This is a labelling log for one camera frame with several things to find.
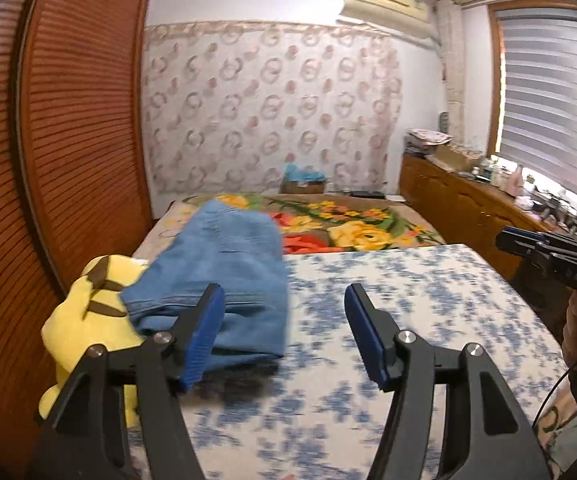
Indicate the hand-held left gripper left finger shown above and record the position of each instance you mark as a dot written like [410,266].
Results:
[203,340]

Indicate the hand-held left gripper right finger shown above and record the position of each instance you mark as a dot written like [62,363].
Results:
[366,340]

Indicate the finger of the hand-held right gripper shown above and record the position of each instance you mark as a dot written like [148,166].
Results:
[521,250]
[528,234]

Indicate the light blue denim pants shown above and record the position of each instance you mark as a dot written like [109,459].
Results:
[218,260]

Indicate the folded blue denim pants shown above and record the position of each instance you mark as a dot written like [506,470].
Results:
[253,335]

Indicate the spare black gripper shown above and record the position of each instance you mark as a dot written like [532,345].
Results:
[576,220]
[551,209]

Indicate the pink bottle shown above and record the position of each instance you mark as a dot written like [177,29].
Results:
[516,180]

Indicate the white bottles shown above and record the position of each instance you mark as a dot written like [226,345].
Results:
[488,167]

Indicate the long wooden cabinet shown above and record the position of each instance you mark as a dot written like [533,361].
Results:
[448,195]

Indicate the open cardboard box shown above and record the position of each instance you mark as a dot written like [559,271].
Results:
[458,157]

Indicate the yellow plush toy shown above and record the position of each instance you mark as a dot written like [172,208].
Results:
[78,320]

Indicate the white power strip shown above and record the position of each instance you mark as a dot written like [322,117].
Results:
[397,197]

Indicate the patterned cloth stack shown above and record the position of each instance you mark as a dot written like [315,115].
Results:
[428,137]

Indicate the small dark fan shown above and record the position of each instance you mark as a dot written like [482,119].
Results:
[444,122]

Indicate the grey striped window blind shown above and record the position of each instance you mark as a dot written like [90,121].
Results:
[548,95]

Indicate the flat black device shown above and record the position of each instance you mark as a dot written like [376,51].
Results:
[368,193]

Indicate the small cardboard box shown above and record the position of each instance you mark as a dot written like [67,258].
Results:
[303,187]

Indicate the tied beige window curtain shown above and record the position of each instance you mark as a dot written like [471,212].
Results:
[451,75]

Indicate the crumpled blue cloth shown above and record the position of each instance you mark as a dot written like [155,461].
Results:
[303,172]

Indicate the sheer circle-print curtain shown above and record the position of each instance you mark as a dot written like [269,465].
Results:
[268,110]

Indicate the cream wall air conditioner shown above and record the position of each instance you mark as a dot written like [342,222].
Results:
[383,5]

